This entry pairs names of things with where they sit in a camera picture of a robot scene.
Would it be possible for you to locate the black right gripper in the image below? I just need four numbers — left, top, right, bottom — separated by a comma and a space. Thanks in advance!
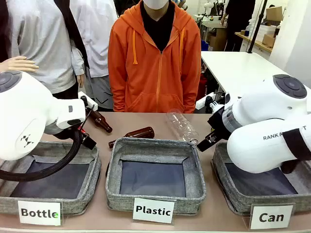
196, 131, 228, 153

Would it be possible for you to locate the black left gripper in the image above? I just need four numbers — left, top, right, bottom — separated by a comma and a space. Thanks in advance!
77, 131, 97, 150

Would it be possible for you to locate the brown glass bottle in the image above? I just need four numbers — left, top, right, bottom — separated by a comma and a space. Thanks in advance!
108, 126, 156, 148
89, 110, 113, 133

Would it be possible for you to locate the large clear plastic bottle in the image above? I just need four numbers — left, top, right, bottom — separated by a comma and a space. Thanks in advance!
166, 109, 200, 146

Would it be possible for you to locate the grey fabric basket labelled Bottle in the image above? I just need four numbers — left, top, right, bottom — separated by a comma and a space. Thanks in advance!
0, 141, 102, 215

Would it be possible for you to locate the grey fabric basket labelled Plastic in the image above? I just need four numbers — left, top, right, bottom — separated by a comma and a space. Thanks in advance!
105, 137, 207, 216

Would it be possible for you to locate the grey fabric basket labelled Can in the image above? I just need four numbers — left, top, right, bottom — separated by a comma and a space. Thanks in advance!
211, 142, 311, 216

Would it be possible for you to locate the white Can label sign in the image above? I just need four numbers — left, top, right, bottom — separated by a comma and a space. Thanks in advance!
249, 203, 295, 230

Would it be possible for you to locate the pale hand with spread fingers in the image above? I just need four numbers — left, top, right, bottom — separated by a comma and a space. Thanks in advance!
0, 56, 40, 73

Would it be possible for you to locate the white table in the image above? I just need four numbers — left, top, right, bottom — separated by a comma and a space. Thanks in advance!
201, 50, 294, 98

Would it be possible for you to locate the white Bottle label sign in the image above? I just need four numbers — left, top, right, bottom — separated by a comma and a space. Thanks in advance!
17, 200, 63, 227

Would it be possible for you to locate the white Plastic label sign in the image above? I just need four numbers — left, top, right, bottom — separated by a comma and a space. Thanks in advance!
132, 198, 175, 225

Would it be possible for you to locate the person in orange hoodie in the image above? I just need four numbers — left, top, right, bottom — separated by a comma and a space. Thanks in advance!
107, 0, 202, 114

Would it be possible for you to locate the large brown cardboard box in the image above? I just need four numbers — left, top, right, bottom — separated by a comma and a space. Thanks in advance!
209, 28, 228, 51

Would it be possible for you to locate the person in white shirt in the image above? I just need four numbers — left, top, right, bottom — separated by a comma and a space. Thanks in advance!
69, 0, 119, 110

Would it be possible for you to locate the figure in white t-shirt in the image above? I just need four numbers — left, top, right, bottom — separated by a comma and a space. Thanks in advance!
0, 0, 86, 100

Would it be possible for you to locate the wooden workbench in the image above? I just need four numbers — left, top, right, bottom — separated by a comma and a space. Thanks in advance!
235, 31, 273, 53

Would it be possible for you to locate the small cardboard box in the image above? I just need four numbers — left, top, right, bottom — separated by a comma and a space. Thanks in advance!
262, 33, 276, 48

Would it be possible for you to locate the person in black clothes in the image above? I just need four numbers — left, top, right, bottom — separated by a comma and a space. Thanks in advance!
220, 0, 256, 52

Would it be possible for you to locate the black stand pole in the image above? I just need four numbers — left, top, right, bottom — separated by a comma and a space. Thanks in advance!
246, 0, 268, 54

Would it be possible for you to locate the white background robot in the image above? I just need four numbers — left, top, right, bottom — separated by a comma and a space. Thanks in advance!
203, 0, 225, 16

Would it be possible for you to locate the open cardboard box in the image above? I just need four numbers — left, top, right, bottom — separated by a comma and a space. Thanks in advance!
266, 6, 284, 23

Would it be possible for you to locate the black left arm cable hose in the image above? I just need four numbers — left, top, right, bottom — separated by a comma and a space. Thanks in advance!
0, 130, 82, 182

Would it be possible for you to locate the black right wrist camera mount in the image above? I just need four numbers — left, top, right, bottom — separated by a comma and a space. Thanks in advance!
205, 92, 231, 115

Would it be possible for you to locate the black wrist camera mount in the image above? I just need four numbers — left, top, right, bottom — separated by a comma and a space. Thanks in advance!
205, 92, 231, 115
80, 96, 96, 117

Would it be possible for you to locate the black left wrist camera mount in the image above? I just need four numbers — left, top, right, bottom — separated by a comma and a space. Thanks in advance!
80, 96, 96, 117

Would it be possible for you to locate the black right arm cable wrap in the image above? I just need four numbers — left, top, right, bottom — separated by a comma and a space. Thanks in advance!
280, 128, 311, 174

